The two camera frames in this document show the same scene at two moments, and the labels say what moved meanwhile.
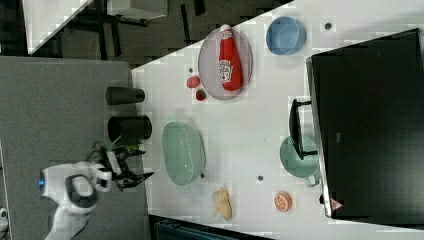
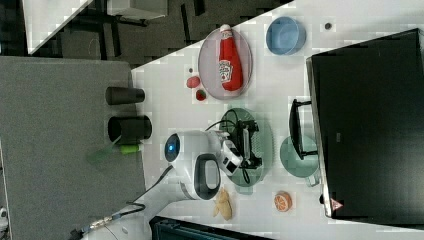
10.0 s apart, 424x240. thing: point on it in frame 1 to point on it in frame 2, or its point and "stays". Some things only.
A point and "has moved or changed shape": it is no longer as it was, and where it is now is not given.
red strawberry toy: x=201 y=95 stays
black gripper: x=127 y=178 to x=244 y=134
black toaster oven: x=367 y=103 stays
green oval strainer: x=183 y=152 has moved or changed shape
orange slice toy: x=283 y=201 stays
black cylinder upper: x=120 y=95 stays
